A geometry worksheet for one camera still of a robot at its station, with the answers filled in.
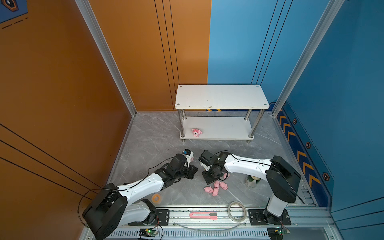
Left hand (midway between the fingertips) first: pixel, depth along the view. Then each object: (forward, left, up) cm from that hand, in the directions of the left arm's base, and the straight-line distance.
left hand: (198, 168), depth 84 cm
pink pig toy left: (-10, -6, -5) cm, 13 cm away
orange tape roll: (-15, +22, -6) cm, 27 cm away
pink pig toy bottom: (-11, -10, -4) cm, 15 cm away
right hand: (-6, -5, -4) cm, 8 cm away
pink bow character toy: (+22, +1, +5) cm, 23 cm away
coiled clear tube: (-20, -21, -9) cm, 30 cm away
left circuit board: (-29, +24, -8) cm, 39 cm away
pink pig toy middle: (-8, -10, -3) cm, 14 cm away
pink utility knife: (-22, -6, -6) cm, 23 cm away
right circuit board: (-29, -38, -8) cm, 48 cm away
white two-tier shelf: (+53, -18, -8) cm, 56 cm away
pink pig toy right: (-8, -14, -4) cm, 17 cm away
